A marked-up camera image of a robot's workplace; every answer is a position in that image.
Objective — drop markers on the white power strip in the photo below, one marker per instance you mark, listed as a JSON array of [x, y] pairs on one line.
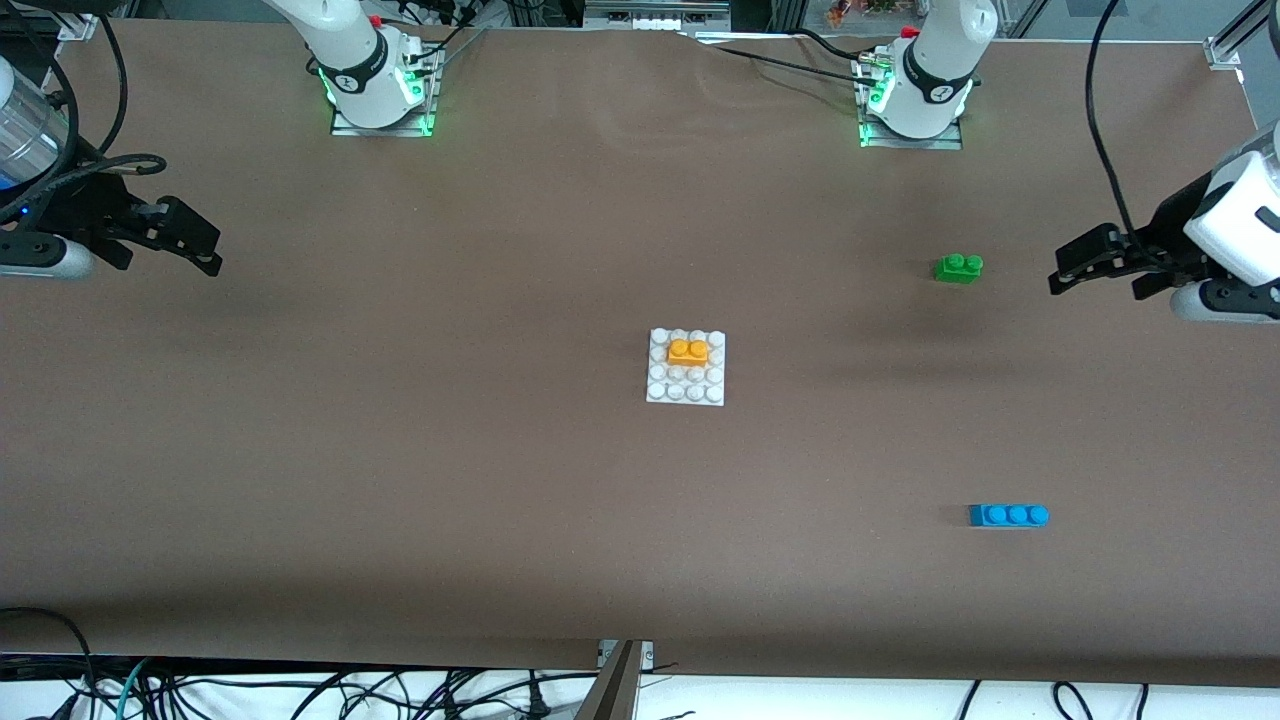
[[655, 15]]

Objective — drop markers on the blue three-stud block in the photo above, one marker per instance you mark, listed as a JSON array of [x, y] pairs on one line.
[[1005, 516]]

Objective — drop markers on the brown table cover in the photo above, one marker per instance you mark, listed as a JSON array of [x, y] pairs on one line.
[[640, 200]]

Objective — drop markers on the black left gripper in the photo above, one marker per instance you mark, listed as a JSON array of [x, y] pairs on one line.
[[1166, 233]]

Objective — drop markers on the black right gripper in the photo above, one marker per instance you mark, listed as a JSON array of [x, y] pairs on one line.
[[80, 212]]

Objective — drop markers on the green two-stud block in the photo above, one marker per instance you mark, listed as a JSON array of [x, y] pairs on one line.
[[955, 270]]

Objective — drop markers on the silver corner bracket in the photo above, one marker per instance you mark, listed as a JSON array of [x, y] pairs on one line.
[[647, 655]]

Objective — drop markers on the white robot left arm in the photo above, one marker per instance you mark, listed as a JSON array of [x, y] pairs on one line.
[[940, 60]]

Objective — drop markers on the aluminium frame post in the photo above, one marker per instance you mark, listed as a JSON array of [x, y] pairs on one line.
[[612, 695]]

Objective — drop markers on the white studded base plate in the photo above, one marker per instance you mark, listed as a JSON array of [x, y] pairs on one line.
[[690, 385]]

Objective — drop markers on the aluminium frame corner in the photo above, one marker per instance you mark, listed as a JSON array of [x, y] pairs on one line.
[[78, 22], [1235, 45]]

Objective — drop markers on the yellow two-stud block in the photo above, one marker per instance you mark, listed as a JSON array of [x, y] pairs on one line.
[[688, 352]]

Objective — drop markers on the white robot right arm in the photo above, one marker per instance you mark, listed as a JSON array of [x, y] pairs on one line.
[[350, 50]]

